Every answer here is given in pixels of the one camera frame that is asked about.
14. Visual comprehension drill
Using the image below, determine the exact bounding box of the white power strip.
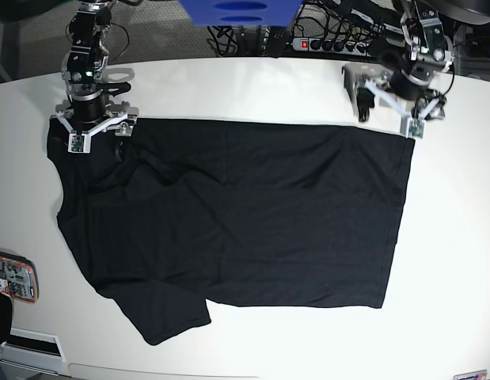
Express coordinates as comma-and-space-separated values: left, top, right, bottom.
291, 37, 371, 57

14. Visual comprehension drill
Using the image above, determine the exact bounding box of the white tray with black slot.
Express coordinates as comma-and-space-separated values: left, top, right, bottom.
0, 328, 66, 375

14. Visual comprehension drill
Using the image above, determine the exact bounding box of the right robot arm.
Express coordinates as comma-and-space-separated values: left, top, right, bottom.
50, 1, 139, 162

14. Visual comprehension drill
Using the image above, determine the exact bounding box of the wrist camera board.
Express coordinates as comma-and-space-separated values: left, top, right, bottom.
400, 117, 426, 139
68, 134, 91, 154

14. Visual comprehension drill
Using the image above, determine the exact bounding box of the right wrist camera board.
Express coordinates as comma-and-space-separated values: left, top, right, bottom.
68, 134, 91, 154

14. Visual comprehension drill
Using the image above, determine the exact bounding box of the black round object at left edge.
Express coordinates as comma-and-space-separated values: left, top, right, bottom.
0, 293, 13, 344

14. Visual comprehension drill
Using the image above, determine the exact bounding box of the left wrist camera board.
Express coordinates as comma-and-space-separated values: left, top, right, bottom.
400, 117, 426, 139

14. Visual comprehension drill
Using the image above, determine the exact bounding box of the black T-shirt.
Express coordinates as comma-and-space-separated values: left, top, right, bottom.
47, 119, 415, 345

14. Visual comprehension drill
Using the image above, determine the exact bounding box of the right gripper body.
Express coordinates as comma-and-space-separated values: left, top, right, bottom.
49, 90, 139, 137

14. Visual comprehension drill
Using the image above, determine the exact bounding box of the small printed package corner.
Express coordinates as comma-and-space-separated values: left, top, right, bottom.
453, 370, 488, 380

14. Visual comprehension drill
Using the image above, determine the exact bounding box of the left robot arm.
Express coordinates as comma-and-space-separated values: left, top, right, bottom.
342, 1, 454, 124

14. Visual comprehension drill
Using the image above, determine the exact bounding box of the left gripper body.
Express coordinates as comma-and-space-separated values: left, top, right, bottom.
343, 63, 446, 119

